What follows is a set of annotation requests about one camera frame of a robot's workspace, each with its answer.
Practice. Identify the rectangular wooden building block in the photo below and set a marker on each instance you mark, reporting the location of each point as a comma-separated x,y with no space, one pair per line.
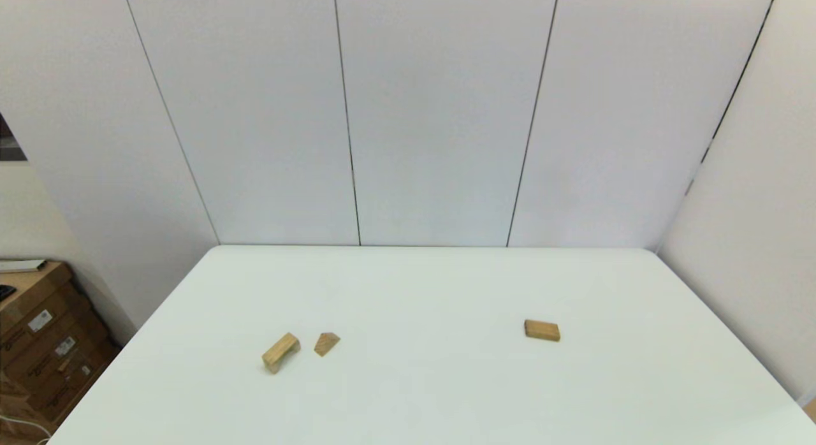
542,330

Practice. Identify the arched wooden building block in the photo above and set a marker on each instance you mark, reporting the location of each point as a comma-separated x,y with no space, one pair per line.
280,352

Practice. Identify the triangular wooden building block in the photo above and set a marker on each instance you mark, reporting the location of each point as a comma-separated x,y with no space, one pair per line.
326,343

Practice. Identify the brown cardboard box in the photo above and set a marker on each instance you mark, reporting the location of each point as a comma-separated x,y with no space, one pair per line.
44,356
38,285
76,391

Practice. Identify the flat white bar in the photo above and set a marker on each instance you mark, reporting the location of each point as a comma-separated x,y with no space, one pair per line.
22,265

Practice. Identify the small black device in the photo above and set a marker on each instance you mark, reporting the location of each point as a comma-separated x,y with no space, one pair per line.
5,292

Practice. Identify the flat cardboard sheet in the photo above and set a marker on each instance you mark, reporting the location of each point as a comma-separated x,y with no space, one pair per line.
11,394

